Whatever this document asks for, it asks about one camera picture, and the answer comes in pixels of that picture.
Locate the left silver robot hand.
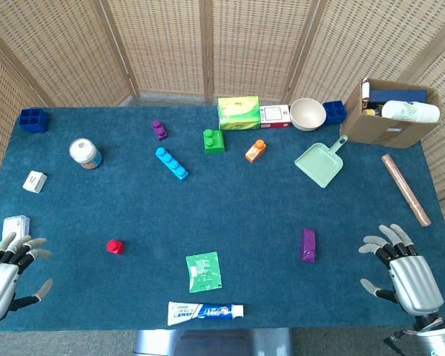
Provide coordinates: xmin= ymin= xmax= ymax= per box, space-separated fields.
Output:
xmin=0 ymin=231 xmax=55 ymax=326

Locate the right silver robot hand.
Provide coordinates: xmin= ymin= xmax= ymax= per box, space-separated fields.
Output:
xmin=358 ymin=223 xmax=445 ymax=317

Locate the long purple single-stud block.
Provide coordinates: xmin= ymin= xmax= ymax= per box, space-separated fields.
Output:
xmin=300 ymin=228 xmax=317 ymax=263

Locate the red small block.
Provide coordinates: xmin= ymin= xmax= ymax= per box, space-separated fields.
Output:
xmin=106 ymin=239 xmax=126 ymax=256

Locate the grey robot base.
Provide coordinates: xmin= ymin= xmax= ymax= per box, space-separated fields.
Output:
xmin=132 ymin=328 xmax=294 ymax=356

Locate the orange block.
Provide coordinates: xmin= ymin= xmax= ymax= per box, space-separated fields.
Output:
xmin=244 ymin=139 xmax=267 ymax=164

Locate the light blue long block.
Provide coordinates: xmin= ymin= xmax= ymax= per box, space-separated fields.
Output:
xmin=154 ymin=147 xmax=190 ymax=182

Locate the green block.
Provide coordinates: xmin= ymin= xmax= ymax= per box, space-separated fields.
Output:
xmin=202 ymin=128 xmax=225 ymax=155

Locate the white card pack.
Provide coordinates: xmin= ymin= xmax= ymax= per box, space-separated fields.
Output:
xmin=1 ymin=215 xmax=31 ymax=242

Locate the brown cylindrical roll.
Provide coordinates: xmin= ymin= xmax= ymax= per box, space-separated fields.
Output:
xmin=380 ymin=154 xmax=432 ymax=228

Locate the small white cube box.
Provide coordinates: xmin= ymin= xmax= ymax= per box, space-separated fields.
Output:
xmin=22 ymin=170 xmax=48 ymax=194

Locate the mint green dustpan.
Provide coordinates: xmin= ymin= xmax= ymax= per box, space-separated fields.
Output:
xmin=294 ymin=134 xmax=349 ymax=189

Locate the cardboard box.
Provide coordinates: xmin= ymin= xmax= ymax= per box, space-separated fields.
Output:
xmin=340 ymin=77 xmax=443 ymax=150

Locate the clear jar with white lid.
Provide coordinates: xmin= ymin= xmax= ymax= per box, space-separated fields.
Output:
xmin=68 ymin=137 xmax=103 ymax=171

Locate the blue compartment tray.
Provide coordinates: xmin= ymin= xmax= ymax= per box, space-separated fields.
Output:
xmin=19 ymin=108 xmax=48 ymax=134
xmin=322 ymin=100 xmax=348 ymax=126

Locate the blue carpet table cover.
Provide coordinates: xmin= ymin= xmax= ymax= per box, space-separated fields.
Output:
xmin=0 ymin=105 xmax=445 ymax=333

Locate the dark blue flat box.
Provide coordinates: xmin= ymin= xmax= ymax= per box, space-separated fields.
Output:
xmin=369 ymin=88 xmax=429 ymax=105

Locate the beige bowl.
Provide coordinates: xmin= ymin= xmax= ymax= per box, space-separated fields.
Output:
xmin=289 ymin=97 xmax=327 ymax=133

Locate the green sachet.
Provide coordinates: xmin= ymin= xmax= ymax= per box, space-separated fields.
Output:
xmin=185 ymin=251 xmax=223 ymax=294

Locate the blue white toothpaste tube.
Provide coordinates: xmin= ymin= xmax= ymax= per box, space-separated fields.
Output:
xmin=167 ymin=300 xmax=245 ymax=327

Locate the red and white box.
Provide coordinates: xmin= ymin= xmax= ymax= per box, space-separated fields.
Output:
xmin=259 ymin=104 xmax=292 ymax=130

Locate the small purple two-stud block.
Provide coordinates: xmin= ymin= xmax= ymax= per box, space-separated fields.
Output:
xmin=151 ymin=119 xmax=169 ymax=142

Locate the green tissue pack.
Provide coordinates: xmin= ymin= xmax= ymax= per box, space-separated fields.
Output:
xmin=217 ymin=96 xmax=262 ymax=131

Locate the woven folding screen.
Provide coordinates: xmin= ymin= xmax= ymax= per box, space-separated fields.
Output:
xmin=0 ymin=0 xmax=445 ymax=203

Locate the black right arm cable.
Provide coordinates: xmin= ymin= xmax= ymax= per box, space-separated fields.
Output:
xmin=383 ymin=325 xmax=418 ymax=346

